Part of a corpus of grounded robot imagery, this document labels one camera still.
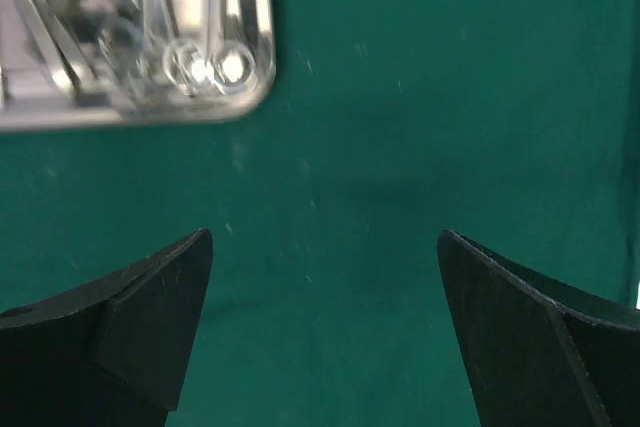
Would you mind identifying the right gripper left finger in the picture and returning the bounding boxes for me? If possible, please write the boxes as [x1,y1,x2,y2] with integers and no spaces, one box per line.
[1,229,213,426]

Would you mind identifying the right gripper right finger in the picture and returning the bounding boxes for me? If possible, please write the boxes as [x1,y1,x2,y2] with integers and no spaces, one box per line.
[437,230,639,426]

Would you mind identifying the green surgical cloth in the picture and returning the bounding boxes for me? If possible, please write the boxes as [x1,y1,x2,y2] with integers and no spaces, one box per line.
[1,0,639,426]

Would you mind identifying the steel instrument tray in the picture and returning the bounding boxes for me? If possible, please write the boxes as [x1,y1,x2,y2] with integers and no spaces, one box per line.
[1,0,276,131]

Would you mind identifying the steel scissors in tray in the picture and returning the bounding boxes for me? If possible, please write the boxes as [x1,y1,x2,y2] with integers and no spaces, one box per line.
[141,0,255,97]

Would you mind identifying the steel forceps in tray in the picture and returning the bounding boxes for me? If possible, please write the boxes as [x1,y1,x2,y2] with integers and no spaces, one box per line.
[0,0,146,93]

